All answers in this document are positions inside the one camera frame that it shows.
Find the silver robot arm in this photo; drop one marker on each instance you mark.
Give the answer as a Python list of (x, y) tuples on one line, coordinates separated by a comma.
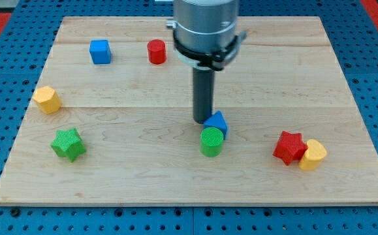
[(204, 32)]

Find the yellow heart block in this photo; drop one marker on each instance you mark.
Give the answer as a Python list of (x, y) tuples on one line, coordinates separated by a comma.
[(313, 156)]

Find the blue cube block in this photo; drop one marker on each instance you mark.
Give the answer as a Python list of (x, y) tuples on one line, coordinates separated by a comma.
[(100, 52)]

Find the green star block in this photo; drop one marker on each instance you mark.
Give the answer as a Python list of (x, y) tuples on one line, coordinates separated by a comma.
[(68, 144)]

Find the red cylinder block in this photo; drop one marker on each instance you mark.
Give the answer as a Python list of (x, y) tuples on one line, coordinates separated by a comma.
[(156, 51)]

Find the green cylinder block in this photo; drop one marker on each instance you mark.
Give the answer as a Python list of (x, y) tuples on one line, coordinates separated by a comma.
[(211, 141)]

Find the yellow hexagon block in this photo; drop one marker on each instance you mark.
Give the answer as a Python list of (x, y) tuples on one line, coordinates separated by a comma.
[(47, 99)]

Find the wooden board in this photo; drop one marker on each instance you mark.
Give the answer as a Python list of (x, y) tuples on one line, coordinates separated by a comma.
[(143, 147)]

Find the blue triangle block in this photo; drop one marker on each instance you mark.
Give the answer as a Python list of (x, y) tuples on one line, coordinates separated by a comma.
[(217, 120)]

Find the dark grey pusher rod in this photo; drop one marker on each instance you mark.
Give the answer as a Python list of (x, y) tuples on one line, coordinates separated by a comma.
[(203, 86)]

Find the red star block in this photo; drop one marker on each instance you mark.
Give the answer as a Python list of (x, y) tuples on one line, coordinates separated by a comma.
[(290, 147)]

